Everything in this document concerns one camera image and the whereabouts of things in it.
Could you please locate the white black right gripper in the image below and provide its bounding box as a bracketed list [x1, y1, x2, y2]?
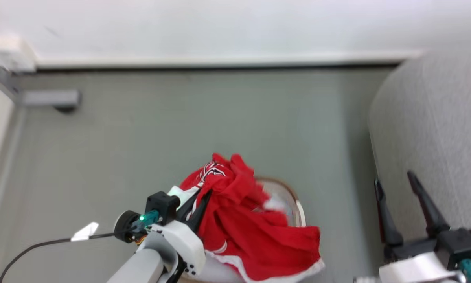
[374, 170, 471, 283]

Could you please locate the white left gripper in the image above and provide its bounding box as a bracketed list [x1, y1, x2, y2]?
[114, 190, 212, 277]

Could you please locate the red sports garment white trim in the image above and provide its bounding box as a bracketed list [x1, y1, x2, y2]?
[179, 153, 325, 283]

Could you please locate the white laundry basket wooden rim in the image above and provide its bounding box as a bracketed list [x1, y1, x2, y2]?
[180, 177, 307, 283]

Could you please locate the grey fabric sofa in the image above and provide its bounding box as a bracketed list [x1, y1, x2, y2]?
[368, 49, 471, 240]

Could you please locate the thin black cable white tag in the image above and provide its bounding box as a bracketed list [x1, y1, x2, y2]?
[0, 222, 136, 283]

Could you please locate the grey metal floor bracket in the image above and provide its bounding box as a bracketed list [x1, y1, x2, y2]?
[22, 90, 81, 114]

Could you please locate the white wall box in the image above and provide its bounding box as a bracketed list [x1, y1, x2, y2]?
[0, 33, 37, 74]

